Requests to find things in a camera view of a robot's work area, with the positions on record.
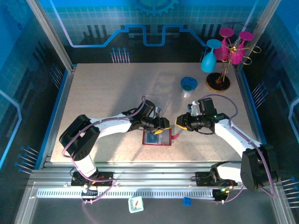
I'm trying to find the blue credit card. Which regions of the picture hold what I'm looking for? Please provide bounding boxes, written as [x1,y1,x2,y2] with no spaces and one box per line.
[144,132,162,143]

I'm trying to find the red leather card holder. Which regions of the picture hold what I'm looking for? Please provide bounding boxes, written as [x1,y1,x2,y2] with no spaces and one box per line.
[142,127,179,147]

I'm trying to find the white cup with blue lid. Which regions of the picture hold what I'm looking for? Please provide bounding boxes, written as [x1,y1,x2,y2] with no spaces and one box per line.
[180,76,199,98]

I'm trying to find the teal wine glass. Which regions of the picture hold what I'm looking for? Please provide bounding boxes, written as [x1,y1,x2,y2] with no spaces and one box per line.
[200,39,222,73]

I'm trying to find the black controller box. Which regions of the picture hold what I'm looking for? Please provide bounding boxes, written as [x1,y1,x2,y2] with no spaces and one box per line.
[80,188,99,202]
[213,189,231,203]

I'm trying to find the magenta wine glass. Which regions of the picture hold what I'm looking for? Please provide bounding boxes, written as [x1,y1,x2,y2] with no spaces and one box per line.
[230,31,255,65]
[214,27,235,62]

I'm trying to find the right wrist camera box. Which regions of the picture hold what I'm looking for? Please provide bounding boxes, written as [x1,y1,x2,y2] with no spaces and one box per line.
[187,100,199,117]

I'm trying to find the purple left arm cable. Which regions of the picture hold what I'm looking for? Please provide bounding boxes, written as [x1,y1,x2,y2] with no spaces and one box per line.
[61,95,147,224]

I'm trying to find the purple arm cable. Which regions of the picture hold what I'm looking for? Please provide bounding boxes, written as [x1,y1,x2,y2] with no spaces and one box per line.
[202,94,278,204]
[61,95,147,224]

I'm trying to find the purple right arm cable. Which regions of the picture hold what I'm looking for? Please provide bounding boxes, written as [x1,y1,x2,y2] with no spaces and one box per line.
[202,94,278,204]

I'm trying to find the aluminium front rail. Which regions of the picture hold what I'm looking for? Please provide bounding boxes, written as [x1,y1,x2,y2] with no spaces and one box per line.
[29,161,280,187]

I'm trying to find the gold wire glass rack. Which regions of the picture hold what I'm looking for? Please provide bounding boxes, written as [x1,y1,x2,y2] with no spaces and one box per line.
[205,38,262,93]

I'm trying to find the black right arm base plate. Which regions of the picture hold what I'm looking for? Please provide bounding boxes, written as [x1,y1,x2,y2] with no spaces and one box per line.
[195,171,238,187]

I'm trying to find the white slotted cable duct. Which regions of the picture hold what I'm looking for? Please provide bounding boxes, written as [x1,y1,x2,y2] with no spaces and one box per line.
[36,188,217,199]

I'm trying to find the white tag on rail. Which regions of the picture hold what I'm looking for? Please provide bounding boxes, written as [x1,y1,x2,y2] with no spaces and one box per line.
[128,196,144,214]

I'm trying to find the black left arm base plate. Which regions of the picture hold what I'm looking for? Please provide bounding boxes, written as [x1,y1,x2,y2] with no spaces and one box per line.
[71,171,114,187]

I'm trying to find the aluminium frame post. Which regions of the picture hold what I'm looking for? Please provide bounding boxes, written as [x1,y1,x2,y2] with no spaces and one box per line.
[235,0,281,71]
[25,0,75,70]

